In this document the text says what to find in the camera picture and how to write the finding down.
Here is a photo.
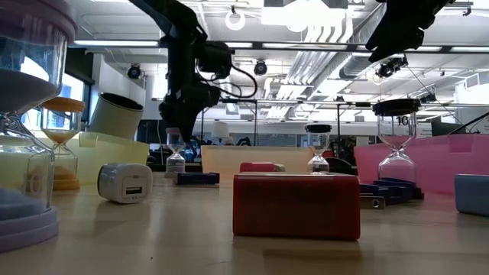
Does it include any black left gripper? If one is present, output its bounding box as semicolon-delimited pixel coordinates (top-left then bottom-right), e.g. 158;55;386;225
158;81;223;143

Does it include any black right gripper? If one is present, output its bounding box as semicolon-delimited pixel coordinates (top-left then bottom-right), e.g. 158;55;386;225
365;0;452;63

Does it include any lilac-capped hourglass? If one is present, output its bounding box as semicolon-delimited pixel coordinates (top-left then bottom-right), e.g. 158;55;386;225
165;128;190;179
0;0;80;254

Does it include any blue digital clock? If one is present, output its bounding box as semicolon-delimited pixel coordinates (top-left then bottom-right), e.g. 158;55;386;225
358;183;425;206
172;171;221;187

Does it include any black-capped hourglass blue sand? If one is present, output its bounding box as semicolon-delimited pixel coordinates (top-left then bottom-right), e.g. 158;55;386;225
372;98;421;184

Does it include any white cube wall charger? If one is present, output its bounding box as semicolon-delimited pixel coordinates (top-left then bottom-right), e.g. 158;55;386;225
97;163;154;205

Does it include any small red wall charger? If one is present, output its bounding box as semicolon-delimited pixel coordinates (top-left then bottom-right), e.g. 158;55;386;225
239;161;277;173

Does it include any black-capped hourglass green sand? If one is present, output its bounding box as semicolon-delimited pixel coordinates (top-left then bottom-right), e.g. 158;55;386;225
304;123;333;176

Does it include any orange-capped hourglass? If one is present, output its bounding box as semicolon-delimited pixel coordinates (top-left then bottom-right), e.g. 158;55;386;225
40;96;87;192

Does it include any black office chair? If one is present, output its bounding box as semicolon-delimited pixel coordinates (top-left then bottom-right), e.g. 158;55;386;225
327;156;358;176

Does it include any black monitor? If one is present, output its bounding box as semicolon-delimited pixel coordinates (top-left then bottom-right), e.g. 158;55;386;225
136;119;173;145
431;121;468;137

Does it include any white lamp shade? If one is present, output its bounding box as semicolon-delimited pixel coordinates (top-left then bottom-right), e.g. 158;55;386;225
211;121;230;139

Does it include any orange plastic bin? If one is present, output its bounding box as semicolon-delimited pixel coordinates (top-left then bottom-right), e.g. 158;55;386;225
201;144;315;188

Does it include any white cup black rim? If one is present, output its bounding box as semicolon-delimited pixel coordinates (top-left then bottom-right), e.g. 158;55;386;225
88;92;144;141

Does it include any yellow plastic bin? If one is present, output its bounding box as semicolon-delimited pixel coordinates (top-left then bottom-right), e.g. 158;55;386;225
33;131;151;187

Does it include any pink plastic bin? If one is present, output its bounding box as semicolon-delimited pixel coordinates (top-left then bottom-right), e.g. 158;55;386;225
353;133;489;196

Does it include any silver ventilation duct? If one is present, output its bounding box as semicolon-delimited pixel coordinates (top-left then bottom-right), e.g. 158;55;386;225
338;0;387;79

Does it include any black background workbench frame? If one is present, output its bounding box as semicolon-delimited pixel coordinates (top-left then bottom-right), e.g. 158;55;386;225
151;97;489;148

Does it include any white ring lamp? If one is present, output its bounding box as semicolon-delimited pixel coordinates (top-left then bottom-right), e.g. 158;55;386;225
224;8;247;31

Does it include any black ceiling light rail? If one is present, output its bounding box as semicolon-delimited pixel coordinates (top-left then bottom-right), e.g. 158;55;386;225
68;39;489;53

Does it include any thin black cable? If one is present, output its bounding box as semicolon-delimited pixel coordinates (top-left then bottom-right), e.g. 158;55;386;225
447;110;489;135

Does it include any large red wall charger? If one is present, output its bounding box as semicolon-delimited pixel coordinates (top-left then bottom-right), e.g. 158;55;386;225
232;172;386;241

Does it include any lavender wall charger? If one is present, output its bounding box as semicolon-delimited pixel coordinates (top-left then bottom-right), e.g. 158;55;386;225
453;173;489;217

